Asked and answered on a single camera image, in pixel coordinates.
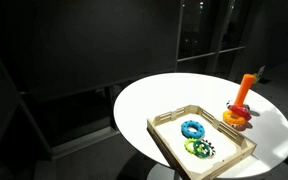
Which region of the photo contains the dark green toy ring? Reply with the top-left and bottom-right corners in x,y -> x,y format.
192,139 -> 212,159

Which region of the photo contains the lime green toy ring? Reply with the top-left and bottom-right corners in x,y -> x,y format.
184,137 -> 202,155

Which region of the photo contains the white table pedestal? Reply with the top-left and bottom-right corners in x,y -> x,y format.
146,162 -> 185,180

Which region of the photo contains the orange toy ring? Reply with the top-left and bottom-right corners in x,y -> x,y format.
222,109 -> 248,127

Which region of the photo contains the light wooden slatted tray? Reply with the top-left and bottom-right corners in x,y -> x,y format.
146,104 -> 258,180

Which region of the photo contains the black and white toy ring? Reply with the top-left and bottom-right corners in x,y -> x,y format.
200,138 -> 217,158

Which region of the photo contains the blue studded toy ring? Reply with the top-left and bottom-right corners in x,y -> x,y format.
180,119 -> 206,140

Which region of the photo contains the dark window frame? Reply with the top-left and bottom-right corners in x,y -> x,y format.
174,0 -> 249,75

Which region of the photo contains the red studded toy ring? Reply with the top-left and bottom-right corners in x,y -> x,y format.
227,104 -> 253,122

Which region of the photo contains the orange stacking peg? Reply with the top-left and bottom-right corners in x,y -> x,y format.
233,73 -> 257,108

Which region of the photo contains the small white card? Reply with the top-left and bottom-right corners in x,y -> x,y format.
256,65 -> 267,84

